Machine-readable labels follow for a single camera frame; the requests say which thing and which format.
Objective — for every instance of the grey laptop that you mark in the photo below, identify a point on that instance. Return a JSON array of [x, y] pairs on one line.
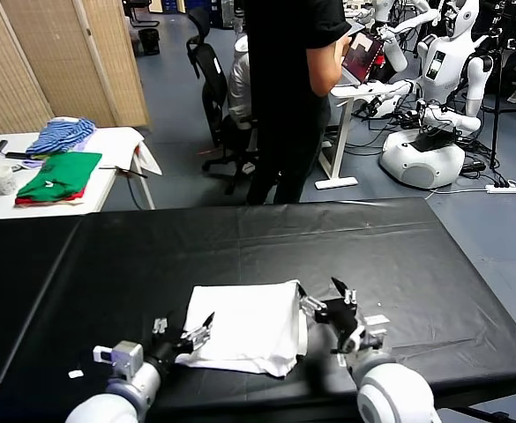
[[365, 55]]

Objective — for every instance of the standing person in black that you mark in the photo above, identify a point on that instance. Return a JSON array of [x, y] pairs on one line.
[[284, 88]]

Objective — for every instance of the blue striped garment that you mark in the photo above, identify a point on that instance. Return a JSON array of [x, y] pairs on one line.
[[62, 134]]

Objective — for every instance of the bamboo folding screen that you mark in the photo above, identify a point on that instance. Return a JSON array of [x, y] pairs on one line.
[[41, 57]]

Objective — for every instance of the white power strip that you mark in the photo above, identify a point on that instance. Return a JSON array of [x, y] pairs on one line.
[[502, 189]]

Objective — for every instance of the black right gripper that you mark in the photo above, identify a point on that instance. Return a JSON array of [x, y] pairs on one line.
[[339, 317]]

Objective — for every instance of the white standing desk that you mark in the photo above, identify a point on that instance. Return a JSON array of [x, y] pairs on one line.
[[341, 132]]

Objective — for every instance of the black office chair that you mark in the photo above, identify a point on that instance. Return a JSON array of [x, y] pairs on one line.
[[209, 75]]

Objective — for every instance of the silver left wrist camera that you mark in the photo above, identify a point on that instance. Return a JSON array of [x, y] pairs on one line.
[[123, 357]]

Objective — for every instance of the green folded shirt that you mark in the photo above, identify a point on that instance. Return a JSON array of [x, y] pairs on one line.
[[59, 176]]

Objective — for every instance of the beige folded garment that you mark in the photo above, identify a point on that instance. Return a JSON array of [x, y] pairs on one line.
[[73, 202]]

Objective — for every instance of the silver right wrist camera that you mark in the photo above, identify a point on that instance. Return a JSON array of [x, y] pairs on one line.
[[372, 335]]

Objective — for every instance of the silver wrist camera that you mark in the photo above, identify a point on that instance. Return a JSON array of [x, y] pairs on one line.
[[123, 357], [372, 335]]

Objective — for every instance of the small white tag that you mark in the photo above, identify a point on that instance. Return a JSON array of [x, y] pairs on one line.
[[76, 373]]

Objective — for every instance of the flat black device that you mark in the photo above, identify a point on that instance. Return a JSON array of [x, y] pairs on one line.
[[17, 155]]

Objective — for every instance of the white paper cup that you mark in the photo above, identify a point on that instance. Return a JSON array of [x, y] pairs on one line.
[[2, 180]]

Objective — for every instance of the white wheeled humanoid robot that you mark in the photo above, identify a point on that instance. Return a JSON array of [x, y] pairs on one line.
[[421, 163]]

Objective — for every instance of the white draped cloth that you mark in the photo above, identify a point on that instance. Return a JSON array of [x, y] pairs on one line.
[[115, 144]]

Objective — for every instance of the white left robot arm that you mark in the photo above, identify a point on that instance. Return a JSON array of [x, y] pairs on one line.
[[121, 401]]

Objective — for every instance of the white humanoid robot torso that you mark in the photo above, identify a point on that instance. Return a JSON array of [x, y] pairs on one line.
[[394, 53]]

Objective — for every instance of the red folded garment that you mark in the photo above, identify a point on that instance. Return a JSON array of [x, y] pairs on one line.
[[27, 201]]

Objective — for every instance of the black tripod stand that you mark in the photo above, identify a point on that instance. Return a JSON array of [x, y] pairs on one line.
[[498, 110]]

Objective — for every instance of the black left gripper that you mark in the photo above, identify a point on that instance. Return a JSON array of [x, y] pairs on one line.
[[165, 350]]

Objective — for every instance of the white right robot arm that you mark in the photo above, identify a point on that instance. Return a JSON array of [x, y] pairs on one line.
[[390, 392]]

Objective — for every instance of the black cantilever chair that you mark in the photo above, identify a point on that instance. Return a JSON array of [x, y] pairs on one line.
[[140, 13]]

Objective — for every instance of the black waste bin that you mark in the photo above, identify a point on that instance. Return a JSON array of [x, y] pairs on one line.
[[149, 42]]

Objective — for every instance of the white T-shirt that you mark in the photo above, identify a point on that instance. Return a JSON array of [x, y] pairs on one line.
[[244, 326]]

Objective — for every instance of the black table cover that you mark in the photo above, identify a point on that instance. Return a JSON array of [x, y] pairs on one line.
[[451, 264]]

